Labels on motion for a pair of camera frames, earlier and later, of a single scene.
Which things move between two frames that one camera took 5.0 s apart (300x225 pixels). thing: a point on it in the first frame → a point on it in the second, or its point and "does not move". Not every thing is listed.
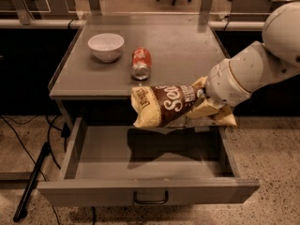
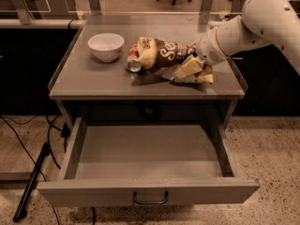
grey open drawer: x=145 y=165 does not move
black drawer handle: x=150 y=202 does not move
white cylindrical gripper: x=224 y=81 → x=208 y=48
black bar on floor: x=23 y=201 does not move
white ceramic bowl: x=106 y=47 does not move
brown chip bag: x=165 y=105 → x=164 y=57
